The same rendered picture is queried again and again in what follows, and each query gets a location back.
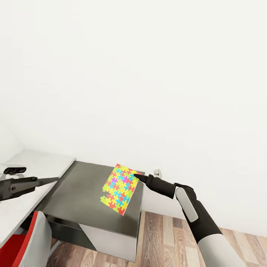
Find jigsaw puzzle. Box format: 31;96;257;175
101;164;141;216

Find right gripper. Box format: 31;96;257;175
134;174;167;195

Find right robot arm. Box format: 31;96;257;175
134;169;247;267

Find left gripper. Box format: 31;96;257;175
0;177;59;202

